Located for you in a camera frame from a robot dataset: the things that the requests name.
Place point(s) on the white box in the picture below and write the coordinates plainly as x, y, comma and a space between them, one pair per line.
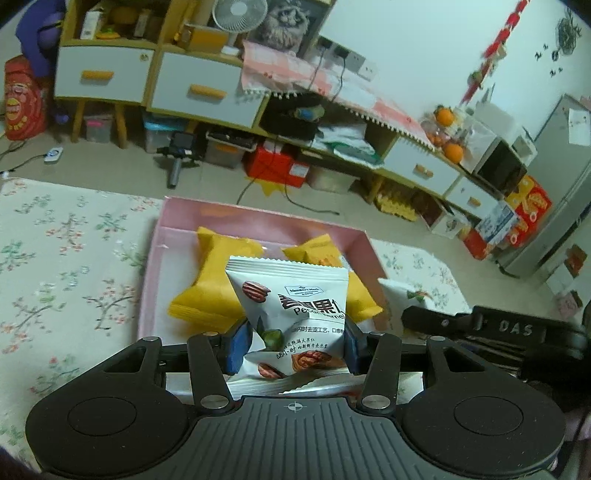
494, 120

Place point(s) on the orange fruit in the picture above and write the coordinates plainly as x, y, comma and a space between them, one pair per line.
445, 115
453, 152

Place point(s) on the floral tablecloth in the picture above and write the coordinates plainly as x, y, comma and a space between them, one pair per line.
69, 277

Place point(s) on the framed cat picture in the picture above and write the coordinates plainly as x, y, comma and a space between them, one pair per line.
288, 21

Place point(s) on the black bag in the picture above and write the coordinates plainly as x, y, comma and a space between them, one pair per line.
286, 120

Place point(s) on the white nut snack packet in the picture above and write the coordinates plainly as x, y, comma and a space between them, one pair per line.
286, 332

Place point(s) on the white desk fan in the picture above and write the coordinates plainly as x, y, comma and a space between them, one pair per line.
240, 14

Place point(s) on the white power strip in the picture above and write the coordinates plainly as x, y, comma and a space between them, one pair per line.
53, 155

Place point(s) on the yellow snack packet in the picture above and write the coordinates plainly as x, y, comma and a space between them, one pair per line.
212, 277
314, 251

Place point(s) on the microwave oven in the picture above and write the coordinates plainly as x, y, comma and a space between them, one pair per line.
498, 161

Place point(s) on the long low wooden cabinet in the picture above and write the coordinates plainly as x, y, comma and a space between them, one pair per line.
207, 92

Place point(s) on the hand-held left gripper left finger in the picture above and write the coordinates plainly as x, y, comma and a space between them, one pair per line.
238, 350

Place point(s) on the clear plastic storage bin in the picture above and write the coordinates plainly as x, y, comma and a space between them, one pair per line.
98, 129
157, 137

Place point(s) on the blue and white carton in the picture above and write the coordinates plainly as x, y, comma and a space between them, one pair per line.
496, 221

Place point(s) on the red hanging decoration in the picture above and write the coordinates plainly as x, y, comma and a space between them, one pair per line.
496, 46

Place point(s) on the pink checked cloth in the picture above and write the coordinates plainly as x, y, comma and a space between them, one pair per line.
286, 69

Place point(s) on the stacked red cartons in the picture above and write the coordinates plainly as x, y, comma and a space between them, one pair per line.
531, 203

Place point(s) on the red box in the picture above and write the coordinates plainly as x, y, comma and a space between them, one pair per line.
272, 166

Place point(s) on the tall wooden shelf cabinet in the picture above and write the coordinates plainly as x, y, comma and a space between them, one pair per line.
106, 74

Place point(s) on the silver fridge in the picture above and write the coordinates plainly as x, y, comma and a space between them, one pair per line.
554, 194

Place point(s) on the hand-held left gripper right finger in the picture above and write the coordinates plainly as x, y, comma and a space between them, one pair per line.
354, 350

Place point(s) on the pink-lined cardboard box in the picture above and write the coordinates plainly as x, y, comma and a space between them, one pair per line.
258, 230

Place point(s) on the red printed bag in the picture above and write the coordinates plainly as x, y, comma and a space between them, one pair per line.
23, 101

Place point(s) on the black handheld device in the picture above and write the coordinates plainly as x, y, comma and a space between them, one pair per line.
178, 157

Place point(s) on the egg cartons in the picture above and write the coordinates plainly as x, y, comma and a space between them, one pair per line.
395, 206

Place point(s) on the yellow box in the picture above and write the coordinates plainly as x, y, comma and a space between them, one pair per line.
207, 38

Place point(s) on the purple plush toy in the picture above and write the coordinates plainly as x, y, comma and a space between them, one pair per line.
39, 27

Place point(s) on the wall sockets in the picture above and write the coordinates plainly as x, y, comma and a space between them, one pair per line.
351, 57

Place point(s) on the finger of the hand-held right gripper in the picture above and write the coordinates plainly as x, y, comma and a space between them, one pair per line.
434, 321

